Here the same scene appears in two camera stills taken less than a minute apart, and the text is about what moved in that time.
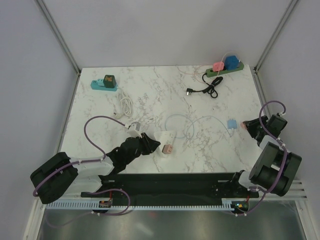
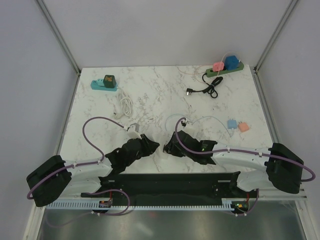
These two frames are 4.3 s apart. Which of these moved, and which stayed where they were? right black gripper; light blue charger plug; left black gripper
Moved: right black gripper
Stayed: light blue charger plug; left black gripper
